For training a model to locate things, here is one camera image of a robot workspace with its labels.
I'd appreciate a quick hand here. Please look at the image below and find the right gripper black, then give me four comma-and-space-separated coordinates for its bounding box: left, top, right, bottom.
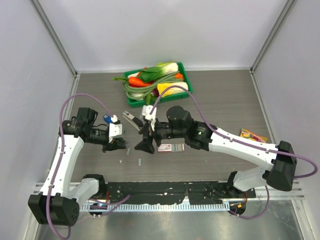
135, 115, 187, 153

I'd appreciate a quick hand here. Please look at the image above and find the beige stapler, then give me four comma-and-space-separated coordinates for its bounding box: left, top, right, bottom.
122, 111, 144, 131

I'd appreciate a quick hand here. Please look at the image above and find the blue stapler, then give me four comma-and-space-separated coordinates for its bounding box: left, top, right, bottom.
103, 114, 113, 124

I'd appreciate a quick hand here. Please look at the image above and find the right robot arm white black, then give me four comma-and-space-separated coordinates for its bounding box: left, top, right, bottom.
134, 105, 297, 198

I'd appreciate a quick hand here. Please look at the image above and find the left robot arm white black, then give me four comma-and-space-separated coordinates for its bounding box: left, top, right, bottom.
28, 107, 126, 227

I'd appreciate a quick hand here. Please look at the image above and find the staple box red white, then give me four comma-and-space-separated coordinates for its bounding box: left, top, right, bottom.
157, 143, 185, 153

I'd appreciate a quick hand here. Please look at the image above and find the white radish toy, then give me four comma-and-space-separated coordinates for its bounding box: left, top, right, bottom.
126, 92, 145, 101

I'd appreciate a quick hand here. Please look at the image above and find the purple onion toy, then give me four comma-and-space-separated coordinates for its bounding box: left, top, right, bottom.
151, 89, 160, 98

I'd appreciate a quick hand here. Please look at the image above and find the green long beans toy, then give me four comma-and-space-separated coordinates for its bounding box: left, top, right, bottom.
121, 72, 185, 97

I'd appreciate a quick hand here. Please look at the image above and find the yellow napa cabbage toy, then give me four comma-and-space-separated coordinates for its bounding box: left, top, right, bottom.
157, 81, 189, 98

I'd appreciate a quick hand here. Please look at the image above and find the orange carrot toy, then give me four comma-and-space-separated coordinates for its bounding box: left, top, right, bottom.
174, 73, 184, 81
128, 76, 153, 88

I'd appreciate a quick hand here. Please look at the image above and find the green plastic tray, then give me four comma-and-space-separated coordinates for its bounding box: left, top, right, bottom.
119, 62, 193, 108

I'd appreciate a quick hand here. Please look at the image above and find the orange carrot toy right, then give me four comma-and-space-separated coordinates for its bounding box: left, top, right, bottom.
174, 73, 184, 81

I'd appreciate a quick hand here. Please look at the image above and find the white green napa cabbage toy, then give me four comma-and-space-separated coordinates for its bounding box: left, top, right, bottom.
145, 62, 179, 78

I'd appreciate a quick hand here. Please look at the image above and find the Fox's candy bag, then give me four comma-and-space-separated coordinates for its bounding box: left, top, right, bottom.
240, 128, 268, 143

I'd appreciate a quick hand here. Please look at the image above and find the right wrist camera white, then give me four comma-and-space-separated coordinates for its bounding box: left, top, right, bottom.
140, 105, 157, 122

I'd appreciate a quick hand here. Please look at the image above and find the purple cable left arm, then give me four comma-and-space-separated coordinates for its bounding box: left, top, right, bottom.
46, 93, 131, 240

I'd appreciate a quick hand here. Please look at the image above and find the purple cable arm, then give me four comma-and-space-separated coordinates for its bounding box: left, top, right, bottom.
46, 93, 131, 240
151, 85, 319, 220

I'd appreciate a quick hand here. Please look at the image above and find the white cable duct rail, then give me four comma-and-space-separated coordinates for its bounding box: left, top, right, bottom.
79, 201, 231, 214

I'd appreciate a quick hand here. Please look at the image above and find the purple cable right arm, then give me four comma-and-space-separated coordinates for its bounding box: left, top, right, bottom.
151, 85, 319, 220

